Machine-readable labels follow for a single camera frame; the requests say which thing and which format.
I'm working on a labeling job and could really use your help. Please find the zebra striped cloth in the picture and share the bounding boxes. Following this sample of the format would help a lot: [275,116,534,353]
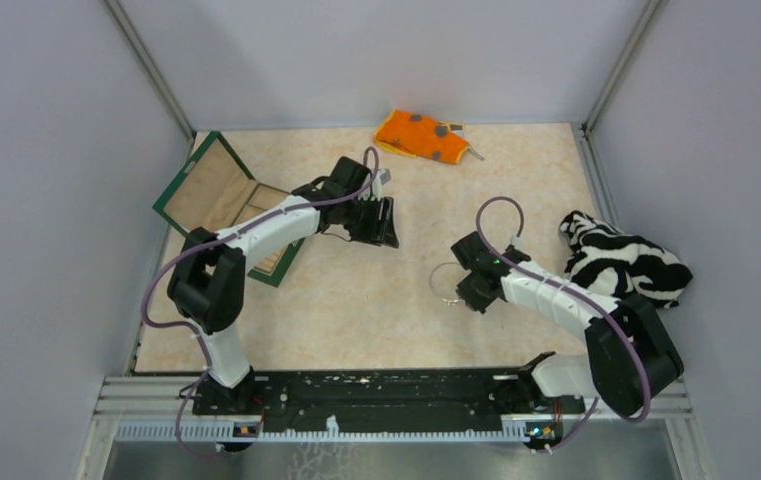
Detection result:
[559,210,693,309]

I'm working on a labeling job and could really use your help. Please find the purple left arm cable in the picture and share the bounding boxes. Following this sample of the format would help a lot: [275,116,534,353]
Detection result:
[139,146,382,460]

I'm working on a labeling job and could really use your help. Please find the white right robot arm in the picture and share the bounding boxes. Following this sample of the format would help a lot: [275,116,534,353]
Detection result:
[450,231,684,422]

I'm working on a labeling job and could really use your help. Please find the silver bangle with pearls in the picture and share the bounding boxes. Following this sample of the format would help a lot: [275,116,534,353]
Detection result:
[428,261,466,306]

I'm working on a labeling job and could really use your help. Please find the orange spotted cloth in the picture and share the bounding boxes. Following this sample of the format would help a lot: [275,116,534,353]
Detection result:
[373,109,485,165]

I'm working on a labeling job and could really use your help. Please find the green jewelry box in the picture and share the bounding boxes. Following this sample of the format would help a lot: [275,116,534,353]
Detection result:
[152,131,305,288]

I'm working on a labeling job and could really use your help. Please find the white toothed cable strip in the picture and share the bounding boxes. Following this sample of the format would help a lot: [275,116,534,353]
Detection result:
[115,420,531,443]

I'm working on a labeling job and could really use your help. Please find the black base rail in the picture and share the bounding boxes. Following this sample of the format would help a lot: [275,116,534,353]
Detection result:
[192,367,585,433]

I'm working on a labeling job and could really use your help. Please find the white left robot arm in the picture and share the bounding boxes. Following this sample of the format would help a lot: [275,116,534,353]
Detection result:
[167,147,400,414]

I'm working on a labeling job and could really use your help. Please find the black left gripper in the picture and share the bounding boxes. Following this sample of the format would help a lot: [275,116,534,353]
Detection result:
[340,193,398,247]

